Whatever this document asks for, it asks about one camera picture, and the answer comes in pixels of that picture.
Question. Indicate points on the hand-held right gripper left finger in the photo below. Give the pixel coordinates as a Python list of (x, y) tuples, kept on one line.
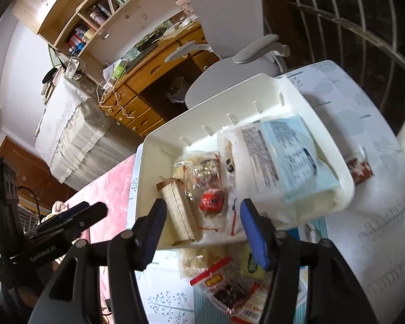
[(152, 233)]

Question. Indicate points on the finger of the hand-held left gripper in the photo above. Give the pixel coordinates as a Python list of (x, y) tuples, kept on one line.
[(65, 213), (84, 217)]

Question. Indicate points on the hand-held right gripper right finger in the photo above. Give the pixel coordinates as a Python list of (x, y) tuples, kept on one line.
[(256, 236)]

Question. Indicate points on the white red-striped snack packet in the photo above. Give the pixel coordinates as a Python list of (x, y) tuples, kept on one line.
[(234, 219)]

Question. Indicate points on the red round snack packet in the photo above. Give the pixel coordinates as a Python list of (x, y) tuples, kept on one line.
[(212, 202)]

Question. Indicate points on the white plastic storage bin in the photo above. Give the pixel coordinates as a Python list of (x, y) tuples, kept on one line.
[(155, 162)]

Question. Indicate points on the clear nut snack packet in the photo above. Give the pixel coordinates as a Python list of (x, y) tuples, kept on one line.
[(202, 168)]

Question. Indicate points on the pale blue white snack packet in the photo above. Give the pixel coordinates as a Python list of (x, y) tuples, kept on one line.
[(290, 155)]

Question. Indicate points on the green beige snack packet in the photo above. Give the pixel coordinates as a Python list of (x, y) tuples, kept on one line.
[(251, 264)]

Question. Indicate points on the pink quilt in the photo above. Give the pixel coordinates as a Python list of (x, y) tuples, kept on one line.
[(111, 189)]

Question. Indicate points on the wooden door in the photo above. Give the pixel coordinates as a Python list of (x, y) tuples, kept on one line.
[(30, 172)]

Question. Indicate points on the pale puffed snack packet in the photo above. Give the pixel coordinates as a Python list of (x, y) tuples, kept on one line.
[(195, 260)]

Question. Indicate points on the red label snack packet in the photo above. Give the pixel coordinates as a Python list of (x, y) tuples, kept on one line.
[(219, 283)]

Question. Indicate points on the orange white snack packet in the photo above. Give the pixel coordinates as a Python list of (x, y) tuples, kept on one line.
[(253, 305)]

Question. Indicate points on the lace covered cabinet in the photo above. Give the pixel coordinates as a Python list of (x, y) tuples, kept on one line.
[(74, 135)]

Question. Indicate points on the tree print tablecloth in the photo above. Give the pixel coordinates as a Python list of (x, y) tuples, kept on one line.
[(364, 216)]

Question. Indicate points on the brown snack packet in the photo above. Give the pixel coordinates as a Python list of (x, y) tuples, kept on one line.
[(359, 168)]

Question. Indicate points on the stack of books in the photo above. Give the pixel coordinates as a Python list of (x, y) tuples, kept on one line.
[(49, 87)]

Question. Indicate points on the black round object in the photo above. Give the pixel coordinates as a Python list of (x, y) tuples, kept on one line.
[(50, 75)]

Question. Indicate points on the wooden desk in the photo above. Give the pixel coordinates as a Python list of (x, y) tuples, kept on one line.
[(145, 87)]

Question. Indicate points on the plastic bag under desk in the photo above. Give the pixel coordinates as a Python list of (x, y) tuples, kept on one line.
[(175, 89)]

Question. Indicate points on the floral fabric bag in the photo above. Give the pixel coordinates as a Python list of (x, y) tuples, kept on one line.
[(73, 67)]

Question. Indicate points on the green tissue pack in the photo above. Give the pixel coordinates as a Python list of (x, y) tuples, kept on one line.
[(118, 70)]

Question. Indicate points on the black keyboard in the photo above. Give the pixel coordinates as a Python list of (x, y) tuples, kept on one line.
[(145, 52)]

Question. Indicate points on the row of books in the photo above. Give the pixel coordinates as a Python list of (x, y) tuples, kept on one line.
[(101, 13)]

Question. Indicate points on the wooden bookshelf hutch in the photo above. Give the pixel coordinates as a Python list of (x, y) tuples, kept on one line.
[(121, 10)]

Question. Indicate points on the metal window grille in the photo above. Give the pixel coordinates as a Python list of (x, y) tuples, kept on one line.
[(357, 33)]

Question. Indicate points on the grey office chair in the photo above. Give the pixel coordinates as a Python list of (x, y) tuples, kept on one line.
[(229, 10)]

